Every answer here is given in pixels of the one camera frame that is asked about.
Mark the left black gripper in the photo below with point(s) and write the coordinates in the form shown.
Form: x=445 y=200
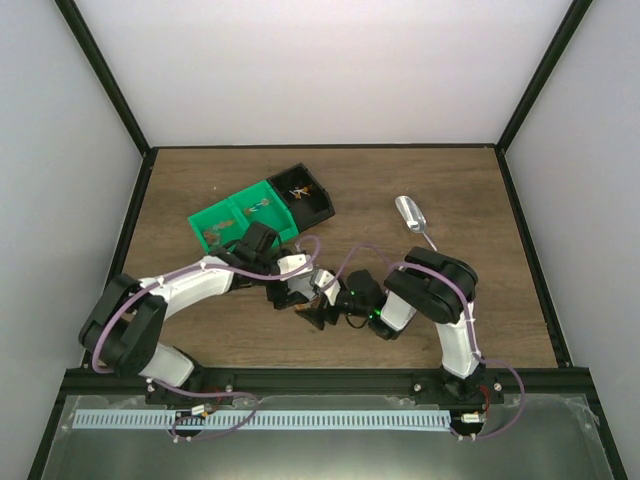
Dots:
x=274 y=295

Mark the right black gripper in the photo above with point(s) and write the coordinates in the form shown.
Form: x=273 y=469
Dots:
x=316 y=317

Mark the green bin with lollipop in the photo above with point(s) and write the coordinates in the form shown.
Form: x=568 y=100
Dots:
x=276 y=215

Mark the metal scoop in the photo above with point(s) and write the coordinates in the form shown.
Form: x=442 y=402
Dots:
x=413 y=217

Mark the round grey lid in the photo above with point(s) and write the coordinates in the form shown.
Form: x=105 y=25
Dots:
x=304 y=285

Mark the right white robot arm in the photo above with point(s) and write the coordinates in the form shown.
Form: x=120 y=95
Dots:
x=436 y=286

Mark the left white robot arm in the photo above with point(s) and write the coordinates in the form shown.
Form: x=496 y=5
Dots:
x=123 y=329

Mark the pile of star candies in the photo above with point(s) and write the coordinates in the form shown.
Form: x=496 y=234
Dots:
x=213 y=235

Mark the green bin with star candies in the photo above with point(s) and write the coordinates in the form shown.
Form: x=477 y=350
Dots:
x=221 y=211

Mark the blue lollipop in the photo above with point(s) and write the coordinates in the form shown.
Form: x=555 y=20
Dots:
x=257 y=206

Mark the black plastic bin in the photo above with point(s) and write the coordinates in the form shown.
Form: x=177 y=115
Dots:
x=306 y=199

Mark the grey metal front panel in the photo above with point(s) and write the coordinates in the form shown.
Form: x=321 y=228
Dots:
x=545 y=437

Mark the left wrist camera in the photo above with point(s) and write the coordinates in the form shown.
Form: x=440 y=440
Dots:
x=294 y=265

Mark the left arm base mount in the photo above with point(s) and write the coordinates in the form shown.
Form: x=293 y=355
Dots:
x=195 y=391

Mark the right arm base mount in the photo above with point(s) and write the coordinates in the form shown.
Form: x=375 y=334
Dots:
x=436 y=386

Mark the black aluminium frame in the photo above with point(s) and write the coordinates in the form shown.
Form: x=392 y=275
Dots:
x=563 y=379

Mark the light blue slotted cable duct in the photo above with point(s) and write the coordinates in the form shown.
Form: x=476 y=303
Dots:
x=396 y=420

